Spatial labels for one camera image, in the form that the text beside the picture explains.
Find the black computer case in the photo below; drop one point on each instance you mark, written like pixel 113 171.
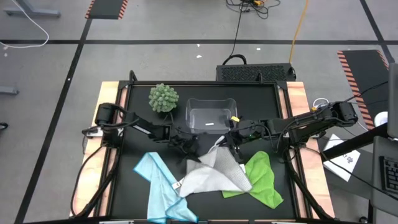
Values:
pixel 255 73

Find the light blue microfiber towel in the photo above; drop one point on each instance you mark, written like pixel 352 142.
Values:
pixel 158 186

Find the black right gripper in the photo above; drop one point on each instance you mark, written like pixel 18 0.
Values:
pixel 245 132

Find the black aluminium rig frame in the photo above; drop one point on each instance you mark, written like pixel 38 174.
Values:
pixel 202 83

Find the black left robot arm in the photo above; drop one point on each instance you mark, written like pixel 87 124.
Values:
pixel 143 126

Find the clear plastic bin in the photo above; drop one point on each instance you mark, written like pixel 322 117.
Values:
pixel 211 115

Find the silver metal bracket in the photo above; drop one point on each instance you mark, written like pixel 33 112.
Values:
pixel 116 222
pixel 284 222

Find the black hazard-striped floor mat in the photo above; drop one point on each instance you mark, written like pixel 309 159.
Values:
pixel 105 8
pixel 363 81

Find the grey waffle microfiber towel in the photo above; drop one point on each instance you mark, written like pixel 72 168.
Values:
pixel 211 177

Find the white paper sheet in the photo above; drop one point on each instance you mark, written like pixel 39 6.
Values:
pixel 343 158

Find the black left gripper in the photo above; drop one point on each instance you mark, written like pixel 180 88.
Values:
pixel 183 143

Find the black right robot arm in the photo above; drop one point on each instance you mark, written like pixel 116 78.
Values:
pixel 311 119

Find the white paper label tag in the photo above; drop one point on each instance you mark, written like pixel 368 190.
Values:
pixel 176 185

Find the yellow tape tag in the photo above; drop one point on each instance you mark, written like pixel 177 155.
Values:
pixel 235 119

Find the black keyboard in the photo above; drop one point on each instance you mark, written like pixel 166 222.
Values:
pixel 390 174

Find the grey desk foot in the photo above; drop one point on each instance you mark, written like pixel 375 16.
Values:
pixel 31 12
pixel 7 90

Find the green microfiber towel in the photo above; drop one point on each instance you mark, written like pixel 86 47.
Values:
pixel 264 180

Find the green spiky artificial plant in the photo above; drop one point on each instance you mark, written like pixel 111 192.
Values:
pixel 163 98

